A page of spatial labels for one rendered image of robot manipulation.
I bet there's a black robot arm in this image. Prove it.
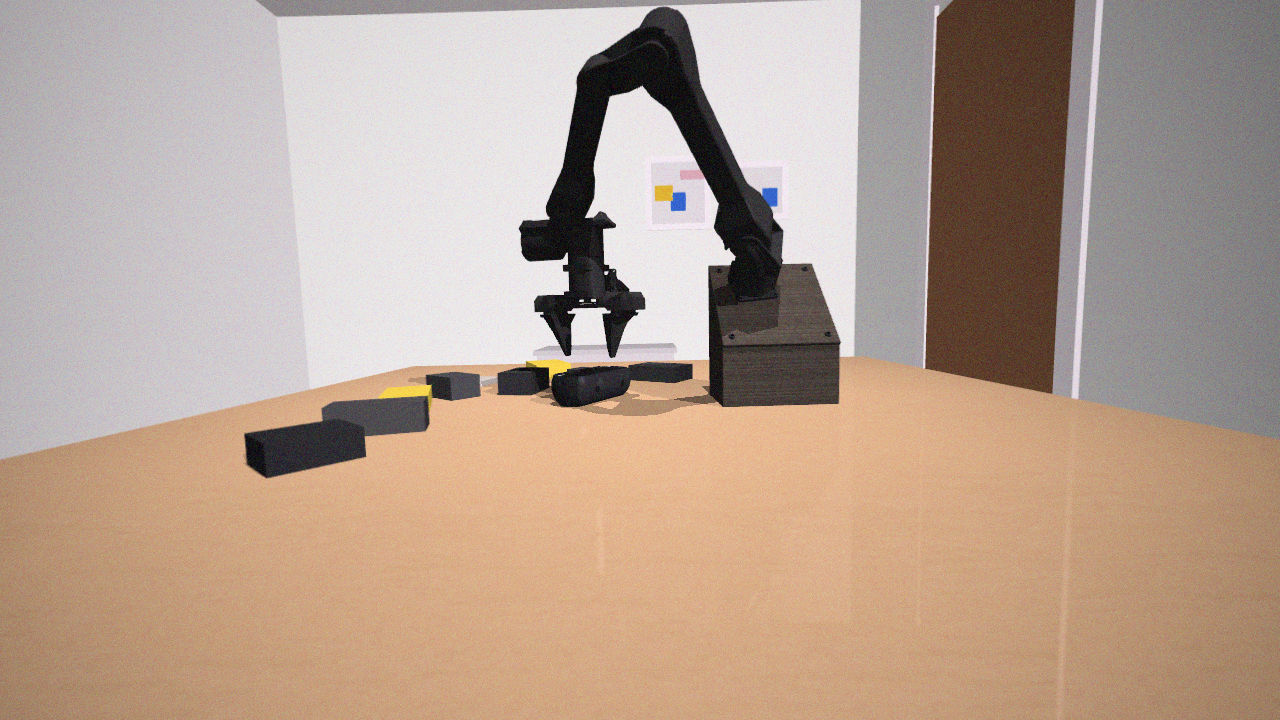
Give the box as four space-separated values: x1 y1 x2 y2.
518 6 783 304

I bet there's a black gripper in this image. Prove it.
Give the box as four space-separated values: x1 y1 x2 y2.
534 258 646 357

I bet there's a dark grey rounded unit with white label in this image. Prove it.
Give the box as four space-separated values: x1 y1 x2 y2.
550 366 631 407

